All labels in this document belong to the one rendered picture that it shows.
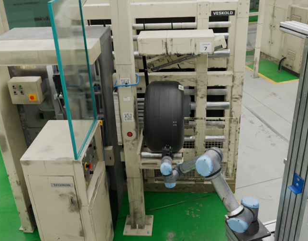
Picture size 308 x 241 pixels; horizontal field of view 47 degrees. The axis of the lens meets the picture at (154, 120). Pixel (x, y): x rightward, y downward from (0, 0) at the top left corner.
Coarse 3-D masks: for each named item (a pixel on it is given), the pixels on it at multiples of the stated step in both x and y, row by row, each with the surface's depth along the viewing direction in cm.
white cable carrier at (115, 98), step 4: (116, 92) 275; (116, 96) 277; (116, 100) 278; (116, 104) 280; (116, 108) 282; (116, 112) 284; (116, 116) 285; (120, 116) 289; (116, 120) 287; (120, 120) 289; (116, 124) 288; (120, 124) 290; (120, 128) 290; (120, 132) 292; (120, 136) 293; (120, 140) 295; (120, 144) 297
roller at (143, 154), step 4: (144, 152) 291; (148, 152) 291; (152, 152) 290; (156, 152) 290; (160, 152) 290; (172, 152) 289; (176, 152) 289; (180, 152) 289; (144, 156) 290; (148, 156) 290; (152, 156) 290; (156, 156) 289; (160, 156) 289; (176, 156) 288; (180, 156) 288
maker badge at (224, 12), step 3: (213, 12) 296; (216, 12) 296; (219, 12) 296; (222, 12) 296; (225, 12) 295; (228, 12) 295; (231, 12) 295; (234, 12) 295; (213, 15) 297; (216, 15) 297; (219, 15) 297; (222, 15) 297; (225, 15) 296; (228, 15) 296; (231, 15) 296
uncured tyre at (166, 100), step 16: (144, 96) 274; (160, 96) 265; (176, 96) 265; (144, 112) 266; (160, 112) 261; (176, 112) 261; (144, 128) 268; (160, 128) 263; (176, 128) 262; (160, 144) 271; (176, 144) 271
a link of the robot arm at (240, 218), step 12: (204, 156) 217; (216, 156) 219; (204, 168) 215; (216, 168) 216; (216, 180) 217; (228, 192) 218; (228, 204) 219; (228, 216) 221; (240, 216) 217; (252, 216) 223; (240, 228) 217
